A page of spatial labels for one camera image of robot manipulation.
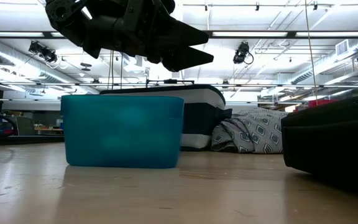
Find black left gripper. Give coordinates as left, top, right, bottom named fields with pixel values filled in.
left=113, top=0, right=215, bottom=73

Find navy white striped fabric basket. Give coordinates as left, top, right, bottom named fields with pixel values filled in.
left=99, top=83, right=233, bottom=152

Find teal plastic bin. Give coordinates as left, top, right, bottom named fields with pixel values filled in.
left=60, top=95, right=185, bottom=169

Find red storage bin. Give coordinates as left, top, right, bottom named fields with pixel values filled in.
left=308, top=98, right=339, bottom=108

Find grey diamond-patterned cloth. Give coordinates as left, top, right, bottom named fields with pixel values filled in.
left=210, top=108, right=289, bottom=155

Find thin vertical pole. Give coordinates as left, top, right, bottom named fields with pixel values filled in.
left=305, top=0, right=319, bottom=105

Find black first aid kit bag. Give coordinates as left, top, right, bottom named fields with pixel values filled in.
left=280, top=91, right=358, bottom=200

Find black overhead camera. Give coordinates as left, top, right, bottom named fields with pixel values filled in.
left=233, top=41, right=255, bottom=65

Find black overhead frame bar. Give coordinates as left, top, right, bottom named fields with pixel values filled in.
left=0, top=30, right=358, bottom=40

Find black ceiling-mounted camera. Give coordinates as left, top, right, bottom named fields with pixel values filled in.
left=28, top=40, right=58, bottom=64

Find black curved cable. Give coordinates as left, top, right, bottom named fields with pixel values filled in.
left=0, top=102, right=20, bottom=135

